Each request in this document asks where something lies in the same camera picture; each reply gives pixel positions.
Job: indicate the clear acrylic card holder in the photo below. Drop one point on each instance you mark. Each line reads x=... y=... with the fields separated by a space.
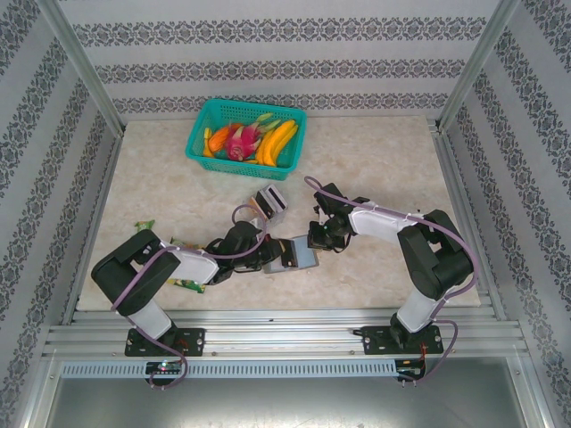
x=278 y=218

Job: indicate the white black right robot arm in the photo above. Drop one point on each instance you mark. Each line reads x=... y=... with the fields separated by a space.
x=379 y=225

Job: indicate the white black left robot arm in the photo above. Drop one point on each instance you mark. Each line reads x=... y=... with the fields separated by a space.
x=196 y=265

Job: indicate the brown print card stack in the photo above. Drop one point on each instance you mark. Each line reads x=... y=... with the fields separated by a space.
x=258 y=206

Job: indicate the white credit card stack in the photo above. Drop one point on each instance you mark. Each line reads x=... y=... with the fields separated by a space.
x=274 y=198

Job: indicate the green yellow snack bag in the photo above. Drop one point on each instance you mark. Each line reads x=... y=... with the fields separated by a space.
x=189 y=285

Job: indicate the yellow banana bunch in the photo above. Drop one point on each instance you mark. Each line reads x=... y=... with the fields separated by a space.
x=274 y=145

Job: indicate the pink dragon fruit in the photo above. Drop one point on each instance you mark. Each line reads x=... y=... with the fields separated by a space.
x=238 y=142

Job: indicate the small green snack packet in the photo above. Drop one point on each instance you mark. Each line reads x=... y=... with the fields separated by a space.
x=143 y=226

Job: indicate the orange fruit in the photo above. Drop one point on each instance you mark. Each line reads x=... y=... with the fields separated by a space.
x=218 y=139

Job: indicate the small yellow fruit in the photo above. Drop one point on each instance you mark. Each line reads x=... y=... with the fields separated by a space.
x=207 y=133

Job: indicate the grey metal panel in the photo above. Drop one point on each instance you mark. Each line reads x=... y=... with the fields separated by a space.
x=285 y=401

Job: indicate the teal plastic basket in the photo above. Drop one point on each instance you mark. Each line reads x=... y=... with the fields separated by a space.
x=214 y=111

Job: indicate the aluminium mounting rail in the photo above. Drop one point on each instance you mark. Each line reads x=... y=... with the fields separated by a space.
x=285 y=334

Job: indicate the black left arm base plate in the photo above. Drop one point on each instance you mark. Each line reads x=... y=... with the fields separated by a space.
x=192 y=341

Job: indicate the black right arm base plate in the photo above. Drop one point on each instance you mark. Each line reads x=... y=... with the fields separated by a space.
x=372 y=341

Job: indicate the aluminium side rail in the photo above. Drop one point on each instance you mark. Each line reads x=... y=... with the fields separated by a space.
x=471 y=223
x=93 y=214

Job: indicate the aluminium frame post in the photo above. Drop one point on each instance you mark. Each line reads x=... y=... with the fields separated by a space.
x=476 y=67
x=85 y=67

